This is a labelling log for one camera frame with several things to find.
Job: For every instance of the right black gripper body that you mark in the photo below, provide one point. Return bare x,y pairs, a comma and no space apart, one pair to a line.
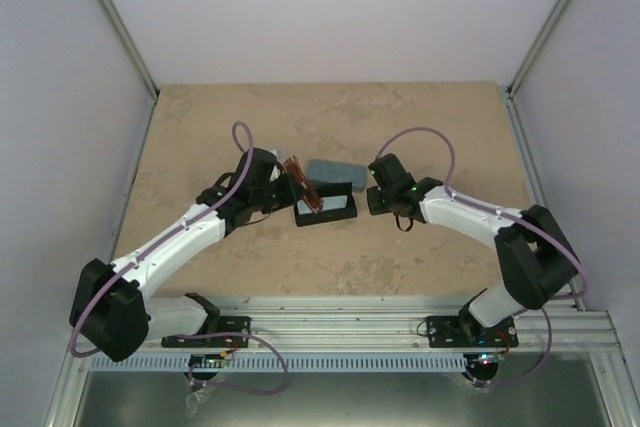
379,207

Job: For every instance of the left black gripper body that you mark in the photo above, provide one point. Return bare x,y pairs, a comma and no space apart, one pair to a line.
267,202

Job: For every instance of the brown frame sunglasses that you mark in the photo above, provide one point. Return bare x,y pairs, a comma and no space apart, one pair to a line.
303,187

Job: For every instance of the blue-grey glasses case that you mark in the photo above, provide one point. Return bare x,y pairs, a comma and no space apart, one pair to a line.
322,172

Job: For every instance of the black glasses case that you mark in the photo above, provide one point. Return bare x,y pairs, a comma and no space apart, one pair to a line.
347,213

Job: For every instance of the light blue cloth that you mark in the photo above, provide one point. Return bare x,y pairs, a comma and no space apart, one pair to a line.
331,203

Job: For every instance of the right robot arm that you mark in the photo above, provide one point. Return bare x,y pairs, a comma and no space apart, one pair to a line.
535,259

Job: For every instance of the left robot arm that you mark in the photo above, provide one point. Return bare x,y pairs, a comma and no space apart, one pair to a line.
114,307

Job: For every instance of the clear plastic wrap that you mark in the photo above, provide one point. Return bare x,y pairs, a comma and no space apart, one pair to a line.
197,397

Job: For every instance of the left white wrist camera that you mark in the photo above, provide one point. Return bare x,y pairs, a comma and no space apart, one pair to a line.
278,168

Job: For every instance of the aluminium rail frame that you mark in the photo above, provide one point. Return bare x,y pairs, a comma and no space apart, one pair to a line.
282,325

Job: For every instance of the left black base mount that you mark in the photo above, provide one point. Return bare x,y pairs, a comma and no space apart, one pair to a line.
229,333

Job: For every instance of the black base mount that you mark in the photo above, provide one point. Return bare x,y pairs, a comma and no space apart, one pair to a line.
450,332
229,333

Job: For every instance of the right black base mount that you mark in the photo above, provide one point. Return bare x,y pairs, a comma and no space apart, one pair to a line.
450,332

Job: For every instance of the blue slotted cable duct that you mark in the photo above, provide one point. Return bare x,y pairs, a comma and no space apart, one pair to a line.
260,362

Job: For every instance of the right aluminium corner post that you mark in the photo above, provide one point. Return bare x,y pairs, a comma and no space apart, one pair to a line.
551,22

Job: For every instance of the aluminium corner post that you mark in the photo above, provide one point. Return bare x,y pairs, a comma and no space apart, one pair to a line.
551,22
123,35

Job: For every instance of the left aluminium corner post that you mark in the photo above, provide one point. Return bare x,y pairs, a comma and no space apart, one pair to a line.
123,35

